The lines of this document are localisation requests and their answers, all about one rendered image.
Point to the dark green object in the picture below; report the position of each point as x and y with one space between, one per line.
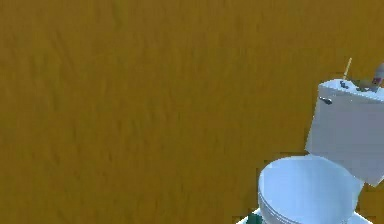
255 219

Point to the small dark grey object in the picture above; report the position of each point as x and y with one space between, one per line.
343 85

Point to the white toilet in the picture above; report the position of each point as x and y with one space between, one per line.
346 133

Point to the thin yellow stick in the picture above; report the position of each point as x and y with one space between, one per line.
347 69

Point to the grey spray bottle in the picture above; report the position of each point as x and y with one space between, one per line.
378 76

